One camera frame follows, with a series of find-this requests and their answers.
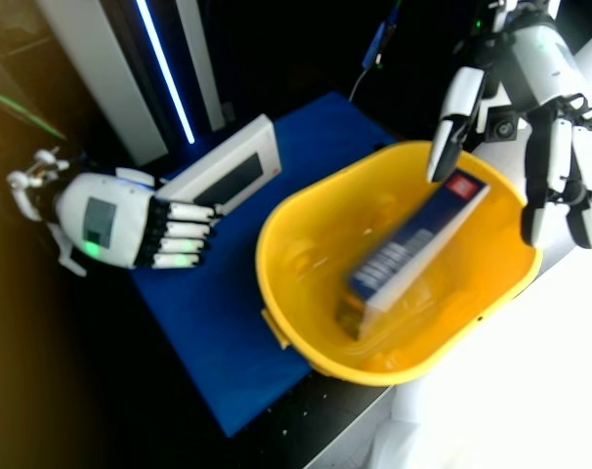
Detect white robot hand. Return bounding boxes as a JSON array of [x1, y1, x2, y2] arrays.
[[424, 15, 592, 250], [54, 166, 225, 271]]

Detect white box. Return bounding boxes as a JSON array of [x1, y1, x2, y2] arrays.
[[155, 113, 283, 217]]

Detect blue box with red label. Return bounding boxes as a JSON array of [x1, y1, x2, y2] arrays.
[[334, 167, 492, 339]]

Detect blue table mat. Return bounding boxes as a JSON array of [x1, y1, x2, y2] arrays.
[[128, 91, 401, 438]]

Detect white pillar with light strip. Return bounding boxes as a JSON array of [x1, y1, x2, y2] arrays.
[[35, 0, 230, 167]]

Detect yellow plastic basket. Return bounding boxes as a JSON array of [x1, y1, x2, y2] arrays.
[[254, 140, 544, 388]]

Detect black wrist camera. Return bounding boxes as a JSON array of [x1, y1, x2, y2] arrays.
[[485, 108, 520, 144]]

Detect blue connector with grey cable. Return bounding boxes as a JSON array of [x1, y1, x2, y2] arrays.
[[348, 0, 402, 102]]

